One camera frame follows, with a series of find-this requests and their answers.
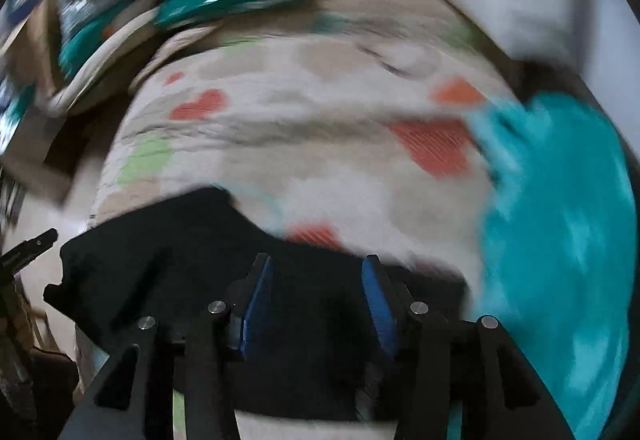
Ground teal cloth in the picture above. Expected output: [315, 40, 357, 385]
[447, 92, 635, 440]

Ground black pants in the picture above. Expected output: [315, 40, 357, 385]
[43, 187, 472, 423]

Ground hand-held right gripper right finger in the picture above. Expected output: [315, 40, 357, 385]
[361, 254, 577, 440]

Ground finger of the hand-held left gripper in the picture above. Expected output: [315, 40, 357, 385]
[0, 228, 59, 278]

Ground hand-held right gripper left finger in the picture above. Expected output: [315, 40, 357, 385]
[59, 253, 274, 440]

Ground heart print blanket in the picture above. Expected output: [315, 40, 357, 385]
[47, 0, 526, 440]

